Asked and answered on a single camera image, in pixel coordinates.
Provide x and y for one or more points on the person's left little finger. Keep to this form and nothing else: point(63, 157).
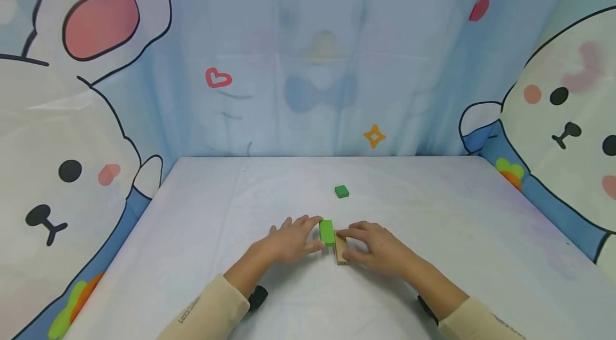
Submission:
point(273, 230)

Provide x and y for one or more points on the person's left ring finger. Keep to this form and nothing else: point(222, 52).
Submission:
point(287, 222)

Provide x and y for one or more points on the person's right fingers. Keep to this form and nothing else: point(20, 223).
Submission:
point(368, 225)

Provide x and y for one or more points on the person's right thumb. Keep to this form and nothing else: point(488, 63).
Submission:
point(355, 255)

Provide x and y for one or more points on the person's left hand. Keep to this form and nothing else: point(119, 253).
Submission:
point(286, 244)

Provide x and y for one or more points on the black wrist band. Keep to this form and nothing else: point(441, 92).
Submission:
point(427, 310)
point(257, 297)

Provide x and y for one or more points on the person's right hand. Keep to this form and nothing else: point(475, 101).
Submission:
point(380, 252)

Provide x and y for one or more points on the person's right index finger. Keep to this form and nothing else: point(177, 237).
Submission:
point(351, 233)

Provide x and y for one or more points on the person's left middle finger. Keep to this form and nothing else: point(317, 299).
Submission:
point(301, 221)

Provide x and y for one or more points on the long natural wooden block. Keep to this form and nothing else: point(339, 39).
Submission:
point(341, 252)

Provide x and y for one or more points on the person's left thumb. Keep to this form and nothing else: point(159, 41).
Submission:
point(314, 247)

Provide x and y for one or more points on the small green square block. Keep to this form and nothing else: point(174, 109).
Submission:
point(341, 191)

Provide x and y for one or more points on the person's left forearm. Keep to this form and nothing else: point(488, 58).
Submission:
point(219, 302)

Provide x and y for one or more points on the person's left index finger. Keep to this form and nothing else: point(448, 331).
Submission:
point(314, 222)

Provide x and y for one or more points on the person's right forearm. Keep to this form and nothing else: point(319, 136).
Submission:
point(450, 305)

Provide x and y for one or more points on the long green wooden block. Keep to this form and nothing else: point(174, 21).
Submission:
point(327, 232)

